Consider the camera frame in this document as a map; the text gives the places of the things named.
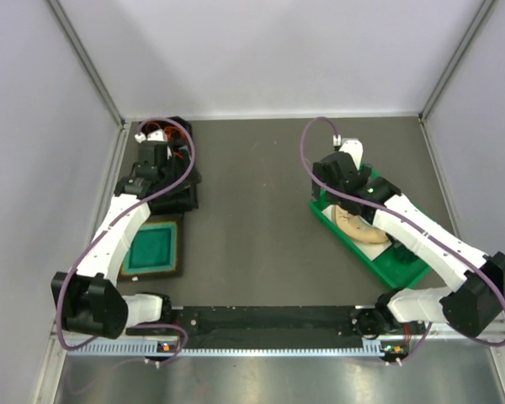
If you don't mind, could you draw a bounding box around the orange thin cable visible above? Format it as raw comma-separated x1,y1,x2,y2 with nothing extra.
145,120,190,142

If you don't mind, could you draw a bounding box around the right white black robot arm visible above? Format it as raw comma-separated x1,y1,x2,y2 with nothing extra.
307,134,505,340

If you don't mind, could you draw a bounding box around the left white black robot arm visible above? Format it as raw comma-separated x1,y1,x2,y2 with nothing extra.
50,130,189,351

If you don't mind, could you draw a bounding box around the beige painted ceramic plate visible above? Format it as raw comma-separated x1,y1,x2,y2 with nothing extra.
332,205,388,244

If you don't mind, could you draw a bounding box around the teal sponge on black tray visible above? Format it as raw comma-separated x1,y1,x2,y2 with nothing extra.
119,214,184,282

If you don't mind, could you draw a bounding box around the green plastic tray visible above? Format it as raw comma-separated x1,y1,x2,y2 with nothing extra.
310,169,429,288

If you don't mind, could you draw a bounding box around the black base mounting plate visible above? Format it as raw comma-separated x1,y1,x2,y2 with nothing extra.
125,306,426,338

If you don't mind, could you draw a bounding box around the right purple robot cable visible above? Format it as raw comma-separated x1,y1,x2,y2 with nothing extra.
299,116,505,365

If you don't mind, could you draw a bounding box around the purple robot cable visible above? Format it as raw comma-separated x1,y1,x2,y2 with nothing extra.
55,116,196,367
299,116,505,365

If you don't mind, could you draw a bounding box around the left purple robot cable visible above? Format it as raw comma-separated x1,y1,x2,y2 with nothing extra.
55,116,196,367

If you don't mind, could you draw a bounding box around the aluminium front frame rail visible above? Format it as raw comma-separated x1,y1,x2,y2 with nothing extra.
50,306,505,340

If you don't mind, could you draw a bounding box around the grey slotted cable duct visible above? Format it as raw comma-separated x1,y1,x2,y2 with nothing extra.
70,339,407,358

